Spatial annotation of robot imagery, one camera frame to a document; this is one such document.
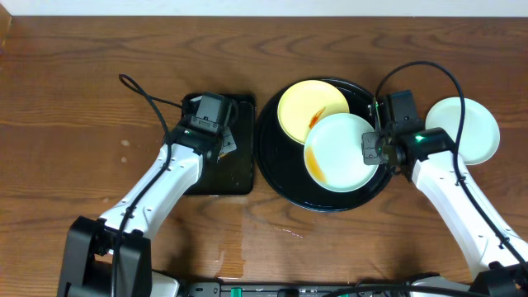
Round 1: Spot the pale green plate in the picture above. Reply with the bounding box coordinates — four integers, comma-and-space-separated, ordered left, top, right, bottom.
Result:
304, 113, 378, 193

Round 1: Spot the light blue plate front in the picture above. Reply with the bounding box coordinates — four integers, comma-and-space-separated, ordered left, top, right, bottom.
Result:
426, 97, 500, 165

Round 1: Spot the green and yellow sponge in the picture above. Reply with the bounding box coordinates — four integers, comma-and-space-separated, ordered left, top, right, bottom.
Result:
219, 152, 232, 159

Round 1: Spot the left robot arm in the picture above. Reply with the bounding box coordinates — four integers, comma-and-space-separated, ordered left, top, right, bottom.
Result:
57, 125, 236, 296

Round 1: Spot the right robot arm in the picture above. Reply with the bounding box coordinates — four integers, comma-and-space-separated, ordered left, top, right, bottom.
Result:
361, 124, 527, 296

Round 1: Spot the black rectangular tray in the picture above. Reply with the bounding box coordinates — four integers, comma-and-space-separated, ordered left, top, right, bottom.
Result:
185, 93, 256, 196

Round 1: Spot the yellow plate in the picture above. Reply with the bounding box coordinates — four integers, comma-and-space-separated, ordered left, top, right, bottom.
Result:
277, 80, 350, 144

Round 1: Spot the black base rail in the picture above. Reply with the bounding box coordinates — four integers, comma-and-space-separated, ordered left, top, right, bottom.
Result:
177, 280, 413, 297

